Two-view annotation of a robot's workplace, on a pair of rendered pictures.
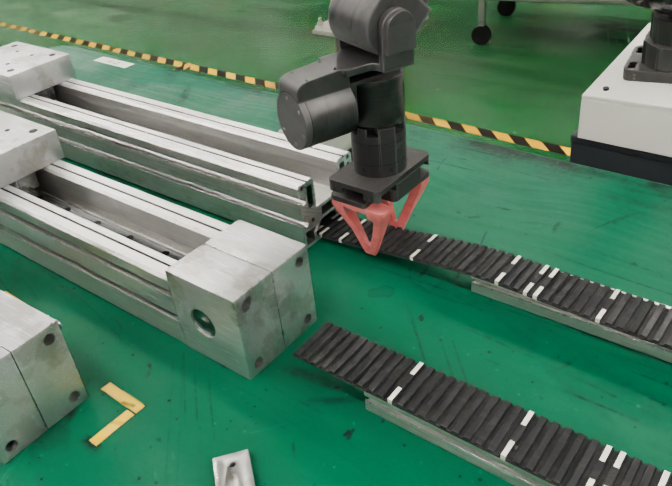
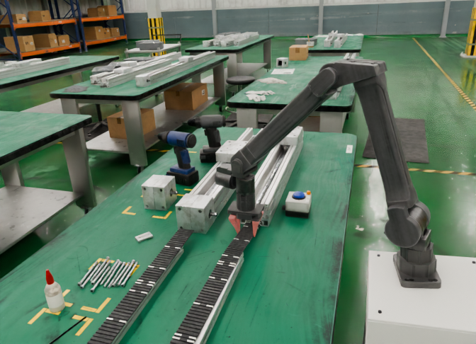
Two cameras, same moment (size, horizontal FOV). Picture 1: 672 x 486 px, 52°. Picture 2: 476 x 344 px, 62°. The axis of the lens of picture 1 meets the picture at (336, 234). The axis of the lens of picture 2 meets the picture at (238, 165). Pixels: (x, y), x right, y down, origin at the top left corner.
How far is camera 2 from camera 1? 109 cm
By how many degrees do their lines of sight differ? 59
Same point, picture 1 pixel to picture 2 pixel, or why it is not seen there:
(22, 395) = (151, 197)
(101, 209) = not seen: hidden behind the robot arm
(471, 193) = (295, 248)
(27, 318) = (163, 184)
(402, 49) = (235, 171)
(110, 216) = not seen: hidden behind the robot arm
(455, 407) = (163, 256)
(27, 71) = not seen: hidden behind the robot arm
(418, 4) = (246, 162)
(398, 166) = (241, 209)
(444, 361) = (194, 259)
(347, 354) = (180, 236)
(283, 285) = (193, 213)
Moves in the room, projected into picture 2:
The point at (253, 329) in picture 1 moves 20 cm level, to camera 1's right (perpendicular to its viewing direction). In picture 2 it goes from (180, 217) to (201, 248)
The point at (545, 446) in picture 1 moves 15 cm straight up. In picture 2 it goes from (152, 272) to (145, 224)
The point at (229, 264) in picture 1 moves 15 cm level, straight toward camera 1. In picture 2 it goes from (190, 200) to (148, 214)
